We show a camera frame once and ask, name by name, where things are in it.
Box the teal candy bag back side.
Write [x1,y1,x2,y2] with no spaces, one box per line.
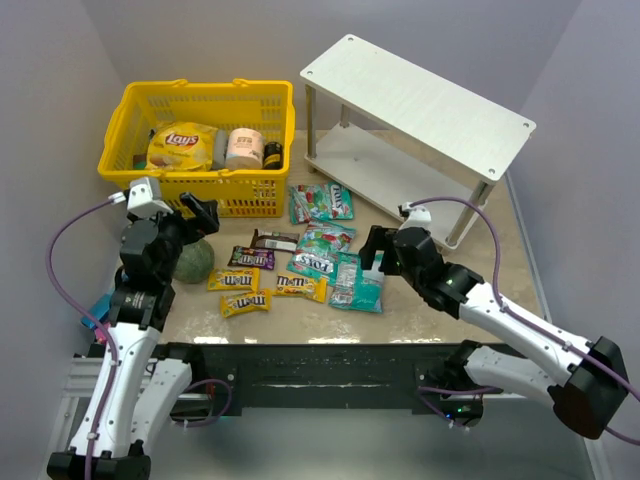
[328,252,384,313]

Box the Fox's mint blossom candy bag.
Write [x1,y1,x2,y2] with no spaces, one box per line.
[287,220,356,286]

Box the yellow m&m's bag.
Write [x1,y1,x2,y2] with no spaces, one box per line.
[273,273,328,303]
[220,289,272,318]
[207,268,260,291]

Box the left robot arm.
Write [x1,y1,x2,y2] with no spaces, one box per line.
[46,189,220,479]

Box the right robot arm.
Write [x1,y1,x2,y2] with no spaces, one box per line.
[359,226,631,440]

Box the white two-tier shelf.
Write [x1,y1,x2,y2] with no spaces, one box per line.
[300,34,536,250]

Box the green round melon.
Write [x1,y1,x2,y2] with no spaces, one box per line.
[173,239,215,284]

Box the yellow plastic shopping basket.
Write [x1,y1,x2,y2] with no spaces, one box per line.
[97,79,296,218]

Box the purple M&M's bag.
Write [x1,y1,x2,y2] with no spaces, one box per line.
[227,245,275,271]

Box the yellow Lays chips bag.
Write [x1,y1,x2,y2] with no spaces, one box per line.
[146,121,218,172]

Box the pink cylindrical container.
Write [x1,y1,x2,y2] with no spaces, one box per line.
[225,128,265,171]

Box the blue box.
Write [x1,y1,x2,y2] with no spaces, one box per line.
[81,292,112,330]

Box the grey pouch in basket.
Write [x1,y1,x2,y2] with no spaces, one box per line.
[211,129,228,171]

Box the brown chocolate bar wrapper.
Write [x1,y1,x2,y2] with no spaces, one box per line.
[250,229,300,253]

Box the black and yellow can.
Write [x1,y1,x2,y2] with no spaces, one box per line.
[263,141,283,170]

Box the pink box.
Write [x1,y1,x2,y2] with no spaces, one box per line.
[94,327,108,345]

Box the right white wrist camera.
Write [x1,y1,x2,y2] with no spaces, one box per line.
[398,202,432,230]

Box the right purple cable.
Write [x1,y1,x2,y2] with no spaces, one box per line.
[407,196,640,447]

